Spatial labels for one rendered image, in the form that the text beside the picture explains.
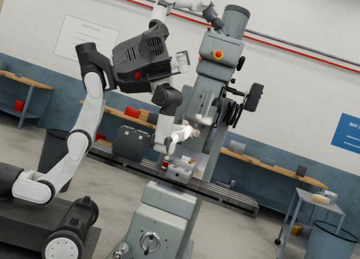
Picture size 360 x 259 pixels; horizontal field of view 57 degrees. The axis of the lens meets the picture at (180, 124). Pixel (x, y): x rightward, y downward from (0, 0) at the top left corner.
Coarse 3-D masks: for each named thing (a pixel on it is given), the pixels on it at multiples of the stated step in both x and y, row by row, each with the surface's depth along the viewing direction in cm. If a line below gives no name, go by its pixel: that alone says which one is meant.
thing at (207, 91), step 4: (208, 88) 218; (204, 92) 219; (208, 92) 218; (204, 96) 219; (208, 96) 222; (204, 100) 219; (200, 104) 219; (204, 104) 219; (200, 108) 219; (204, 108) 220; (200, 112) 220; (196, 116) 220; (200, 116) 219
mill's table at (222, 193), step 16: (96, 144) 242; (96, 160) 230; (112, 160) 228; (128, 160) 227; (144, 160) 245; (144, 176) 226; (160, 176) 225; (192, 192) 222; (208, 192) 221; (224, 192) 229; (240, 208) 219; (256, 208) 218
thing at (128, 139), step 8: (120, 128) 231; (128, 128) 233; (120, 136) 232; (128, 136) 232; (136, 136) 232; (144, 136) 233; (120, 144) 232; (128, 144) 232; (136, 144) 233; (144, 144) 233; (112, 152) 232; (120, 152) 233; (128, 152) 233; (136, 152) 233; (144, 152) 234; (136, 160) 234
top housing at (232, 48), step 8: (208, 32) 209; (208, 40) 209; (216, 40) 208; (224, 40) 207; (232, 40) 207; (200, 48) 210; (208, 48) 209; (216, 48) 208; (224, 48) 208; (232, 48) 207; (240, 48) 207; (200, 56) 218; (208, 56) 210; (224, 56) 208; (232, 56) 207; (240, 56) 238; (224, 64) 217; (232, 64) 208
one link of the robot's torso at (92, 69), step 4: (88, 68) 182; (92, 68) 182; (96, 68) 183; (100, 68) 185; (84, 72) 182; (88, 72) 182; (96, 72) 182; (100, 72) 184; (84, 76) 182; (100, 76) 183; (104, 80) 187; (84, 84) 182; (104, 84) 186; (104, 88) 189
